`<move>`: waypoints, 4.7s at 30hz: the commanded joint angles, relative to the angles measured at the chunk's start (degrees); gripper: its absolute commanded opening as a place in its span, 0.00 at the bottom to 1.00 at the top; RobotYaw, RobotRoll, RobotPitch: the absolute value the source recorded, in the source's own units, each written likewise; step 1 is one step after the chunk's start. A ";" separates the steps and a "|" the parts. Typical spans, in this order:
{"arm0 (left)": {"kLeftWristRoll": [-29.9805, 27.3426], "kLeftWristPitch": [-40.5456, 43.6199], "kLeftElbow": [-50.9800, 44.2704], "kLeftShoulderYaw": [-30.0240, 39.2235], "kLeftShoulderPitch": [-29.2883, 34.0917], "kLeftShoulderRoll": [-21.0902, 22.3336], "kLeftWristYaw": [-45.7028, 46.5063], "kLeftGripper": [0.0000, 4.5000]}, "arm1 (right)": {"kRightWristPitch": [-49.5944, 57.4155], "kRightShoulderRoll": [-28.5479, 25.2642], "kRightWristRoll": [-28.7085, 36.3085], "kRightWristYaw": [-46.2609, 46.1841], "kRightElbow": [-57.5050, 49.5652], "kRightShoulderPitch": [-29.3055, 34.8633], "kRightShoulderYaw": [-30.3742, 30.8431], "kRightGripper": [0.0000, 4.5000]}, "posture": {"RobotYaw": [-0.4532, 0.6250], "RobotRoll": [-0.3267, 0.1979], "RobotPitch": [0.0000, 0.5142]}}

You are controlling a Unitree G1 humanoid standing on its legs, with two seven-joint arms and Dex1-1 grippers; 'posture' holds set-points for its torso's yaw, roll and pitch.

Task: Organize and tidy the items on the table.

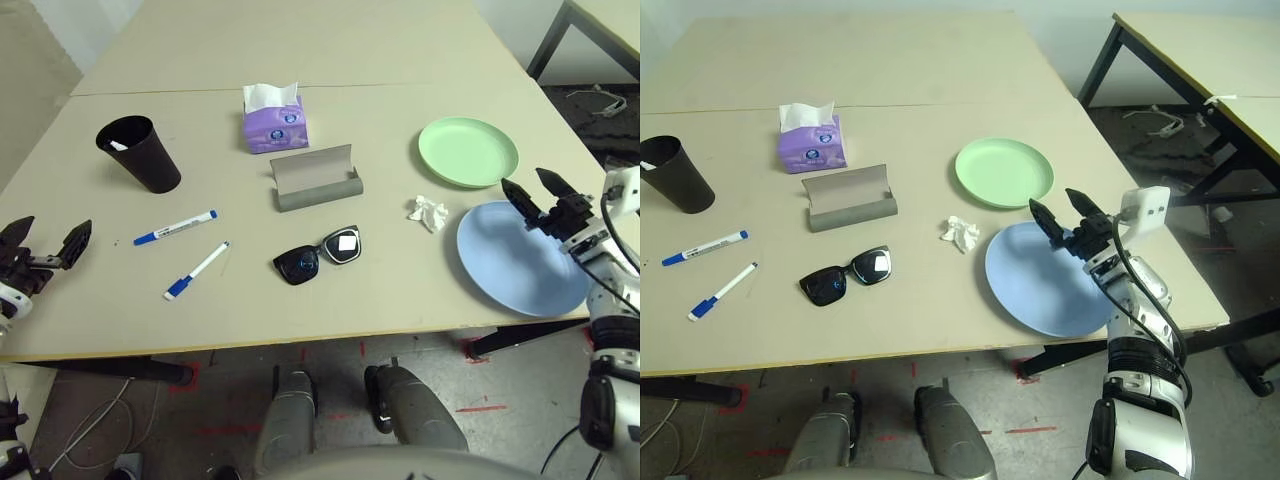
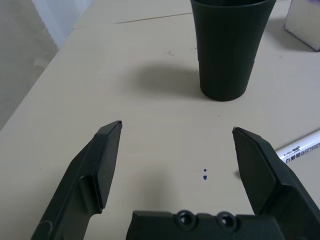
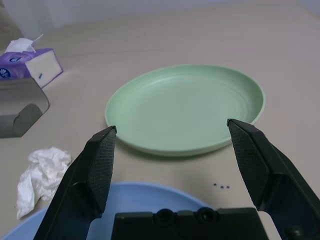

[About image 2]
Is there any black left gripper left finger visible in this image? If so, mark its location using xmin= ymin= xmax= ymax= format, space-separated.
xmin=31 ymin=120 xmax=123 ymax=240

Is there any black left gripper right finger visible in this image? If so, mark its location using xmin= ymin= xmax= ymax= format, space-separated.
xmin=231 ymin=126 xmax=320 ymax=240

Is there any white marker blue cap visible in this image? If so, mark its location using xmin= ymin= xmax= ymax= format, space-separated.
xmin=273 ymin=129 xmax=320 ymax=165

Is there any black plastic cup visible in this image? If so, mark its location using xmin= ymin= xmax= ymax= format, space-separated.
xmin=189 ymin=0 xmax=276 ymax=102

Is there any purple tissue pack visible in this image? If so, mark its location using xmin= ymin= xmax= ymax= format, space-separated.
xmin=283 ymin=0 xmax=320 ymax=53

